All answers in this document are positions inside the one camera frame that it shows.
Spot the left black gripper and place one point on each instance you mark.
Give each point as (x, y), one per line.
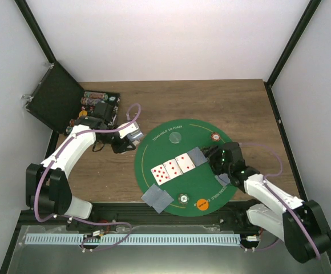
(120, 148)

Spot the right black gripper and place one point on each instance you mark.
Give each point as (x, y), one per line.
(211, 154)

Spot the two of diamonds card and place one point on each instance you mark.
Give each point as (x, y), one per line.
(185, 162)

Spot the face-up red diamonds card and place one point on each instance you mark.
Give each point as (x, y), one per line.
(160, 174)

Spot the orange big blind button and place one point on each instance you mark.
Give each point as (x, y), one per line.
(202, 204)

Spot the three of diamonds card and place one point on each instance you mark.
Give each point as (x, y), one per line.
(172, 168)

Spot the clear dealer button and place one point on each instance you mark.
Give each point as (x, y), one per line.
(175, 137)

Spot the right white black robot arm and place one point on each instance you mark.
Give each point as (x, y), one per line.
(300, 225)

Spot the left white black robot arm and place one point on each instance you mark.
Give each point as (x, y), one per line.
(47, 189)

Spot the orange button in case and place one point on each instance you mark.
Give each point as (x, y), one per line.
(82, 113)

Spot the round green poker mat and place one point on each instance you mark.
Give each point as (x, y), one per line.
(200, 183)

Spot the chip row in case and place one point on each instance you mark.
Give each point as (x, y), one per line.
(90, 101)
(95, 95)

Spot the chip row top in case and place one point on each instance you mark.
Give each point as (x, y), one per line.
(95, 95)

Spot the black poker chip case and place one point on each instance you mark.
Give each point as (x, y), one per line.
(56, 100)

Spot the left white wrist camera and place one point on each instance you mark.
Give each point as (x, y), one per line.
(127, 128)

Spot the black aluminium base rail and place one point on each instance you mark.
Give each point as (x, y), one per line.
(230, 217)

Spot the light blue slotted cable duct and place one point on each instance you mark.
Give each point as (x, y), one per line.
(134, 239)

